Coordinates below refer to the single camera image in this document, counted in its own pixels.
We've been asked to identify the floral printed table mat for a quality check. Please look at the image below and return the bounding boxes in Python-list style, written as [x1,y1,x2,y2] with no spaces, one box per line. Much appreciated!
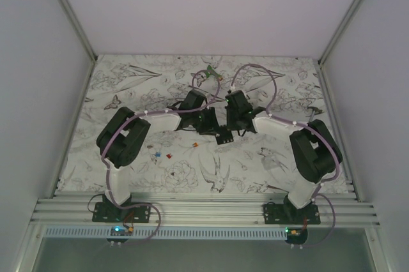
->
[58,55,329,193]

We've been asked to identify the aluminium rail frame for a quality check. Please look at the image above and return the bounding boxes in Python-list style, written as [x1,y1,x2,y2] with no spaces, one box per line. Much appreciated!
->
[19,0,409,272]

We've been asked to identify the black fuse box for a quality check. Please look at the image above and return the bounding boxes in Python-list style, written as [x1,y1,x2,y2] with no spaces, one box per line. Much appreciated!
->
[215,126,234,145]

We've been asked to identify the metal pipe elbow fitting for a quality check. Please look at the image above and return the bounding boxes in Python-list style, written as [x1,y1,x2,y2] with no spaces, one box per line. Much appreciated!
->
[252,91,270,107]

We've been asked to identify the clear plastic fuse box cover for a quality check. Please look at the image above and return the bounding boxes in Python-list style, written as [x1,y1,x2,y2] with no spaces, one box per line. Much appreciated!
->
[261,156,281,171]

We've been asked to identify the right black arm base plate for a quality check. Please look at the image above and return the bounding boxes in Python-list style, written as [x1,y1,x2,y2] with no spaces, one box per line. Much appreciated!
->
[262,202,321,225]

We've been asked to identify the left controller board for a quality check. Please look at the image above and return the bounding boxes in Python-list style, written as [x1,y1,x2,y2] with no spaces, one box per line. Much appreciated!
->
[107,226,133,246]

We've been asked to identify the white slotted cable duct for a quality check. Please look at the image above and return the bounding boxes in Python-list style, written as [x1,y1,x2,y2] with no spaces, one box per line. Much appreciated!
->
[43,225,286,241]

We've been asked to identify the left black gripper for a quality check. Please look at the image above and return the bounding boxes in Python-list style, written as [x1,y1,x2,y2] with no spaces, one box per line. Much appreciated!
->
[191,107,223,137]

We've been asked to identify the controller board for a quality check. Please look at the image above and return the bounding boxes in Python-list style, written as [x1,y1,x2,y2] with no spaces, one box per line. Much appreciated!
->
[107,226,133,246]
[285,227,308,249]

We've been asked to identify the right controller board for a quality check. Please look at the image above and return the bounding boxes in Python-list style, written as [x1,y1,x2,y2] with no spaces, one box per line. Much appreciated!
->
[285,227,308,249]

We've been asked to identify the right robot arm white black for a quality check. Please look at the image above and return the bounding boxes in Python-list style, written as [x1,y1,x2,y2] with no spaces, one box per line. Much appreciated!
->
[226,90,343,224]

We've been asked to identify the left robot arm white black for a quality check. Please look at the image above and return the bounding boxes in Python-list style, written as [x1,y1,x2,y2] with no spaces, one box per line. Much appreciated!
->
[96,89,221,222]

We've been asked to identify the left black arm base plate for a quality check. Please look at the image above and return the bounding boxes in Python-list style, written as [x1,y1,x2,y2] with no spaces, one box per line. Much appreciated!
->
[92,195,151,225]

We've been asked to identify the small hammer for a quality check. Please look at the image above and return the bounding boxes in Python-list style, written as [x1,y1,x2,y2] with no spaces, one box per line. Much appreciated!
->
[307,107,323,121]

